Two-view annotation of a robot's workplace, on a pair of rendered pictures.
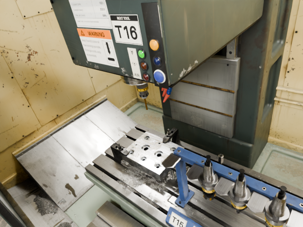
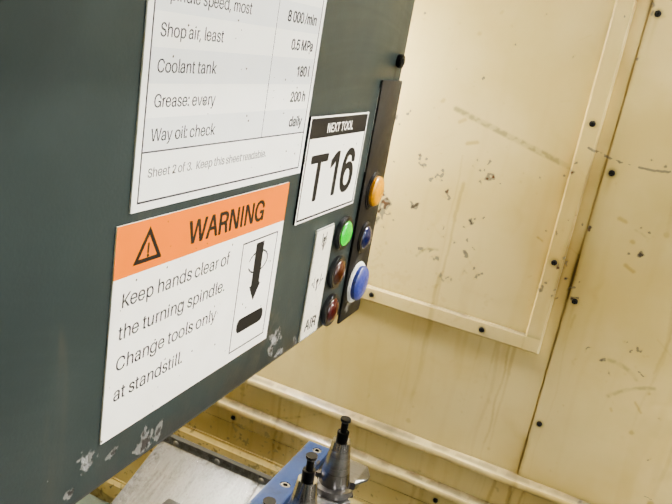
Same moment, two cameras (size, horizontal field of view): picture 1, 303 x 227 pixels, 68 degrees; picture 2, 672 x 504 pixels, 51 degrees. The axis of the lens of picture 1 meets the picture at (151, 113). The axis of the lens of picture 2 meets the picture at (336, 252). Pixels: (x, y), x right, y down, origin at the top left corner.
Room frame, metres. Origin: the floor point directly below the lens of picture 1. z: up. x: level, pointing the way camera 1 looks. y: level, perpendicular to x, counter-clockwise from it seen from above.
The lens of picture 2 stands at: (0.77, 0.47, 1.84)
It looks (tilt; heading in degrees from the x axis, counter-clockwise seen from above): 17 degrees down; 245
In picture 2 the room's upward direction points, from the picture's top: 10 degrees clockwise
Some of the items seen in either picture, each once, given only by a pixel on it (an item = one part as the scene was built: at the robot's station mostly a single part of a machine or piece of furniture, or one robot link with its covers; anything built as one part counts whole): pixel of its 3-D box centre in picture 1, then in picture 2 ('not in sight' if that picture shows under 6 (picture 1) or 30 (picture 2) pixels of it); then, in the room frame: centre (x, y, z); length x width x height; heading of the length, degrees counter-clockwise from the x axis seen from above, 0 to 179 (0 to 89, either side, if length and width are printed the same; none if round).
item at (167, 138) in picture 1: (170, 138); not in sight; (1.03, -0.09, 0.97); 0.13 x 0.03 x 0.15; 134
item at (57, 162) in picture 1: (95, 147); not in sight; (1.34, 0.48, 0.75); 0.89 x 0.67 x 0.26; 134
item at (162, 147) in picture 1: (152, 153); not in sight; (0.94, 0.04, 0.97); 0.29 x 0.23 x 0.05; 44
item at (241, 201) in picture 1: (239, 194); not in sight; (0.42, -0.23, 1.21); 0.06 x 0.06 x 0.03
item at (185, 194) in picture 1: (181, 178); not in sight; (0.66, -0.08, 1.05); 0.10 x 0.05 x 0.30; 134
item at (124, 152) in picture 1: (120, 152); not in sight; (0.99, 0.22, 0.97); 0.13 x 0.03 x 0.15; 44
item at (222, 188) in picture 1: (223, 186); not in sight; (0.46, -0.19, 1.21); 0.07 x 0.05 x 0.01; 134
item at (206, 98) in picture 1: (198, 94); not in sight; (1.17, -0.30, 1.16); 0.48 x 0.05 x 0.51; 44
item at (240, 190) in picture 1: (240, 185); (303, 500); (0.42, -0.23, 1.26); 0.04 x 0.04 x 0.07
